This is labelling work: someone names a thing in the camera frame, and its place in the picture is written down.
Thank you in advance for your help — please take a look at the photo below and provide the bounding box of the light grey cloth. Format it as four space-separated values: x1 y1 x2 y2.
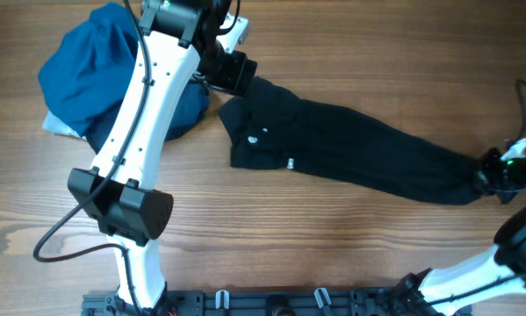
42 111 85 140

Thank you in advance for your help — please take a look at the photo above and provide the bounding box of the bright blue shirt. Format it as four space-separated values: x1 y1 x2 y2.
38 3 138 136

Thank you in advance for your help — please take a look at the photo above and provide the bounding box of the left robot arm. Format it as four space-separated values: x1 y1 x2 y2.
68 0 256 315

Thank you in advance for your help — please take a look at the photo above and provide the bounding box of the black polo shirt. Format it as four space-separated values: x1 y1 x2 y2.
219 77 482 205

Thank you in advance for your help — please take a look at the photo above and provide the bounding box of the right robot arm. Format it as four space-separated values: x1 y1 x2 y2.
392 206 526 315

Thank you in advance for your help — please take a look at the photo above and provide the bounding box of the dark teal garment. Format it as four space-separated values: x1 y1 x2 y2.
84 83 210 154

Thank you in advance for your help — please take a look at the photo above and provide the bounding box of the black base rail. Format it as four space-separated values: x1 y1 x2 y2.
81 287 472 316

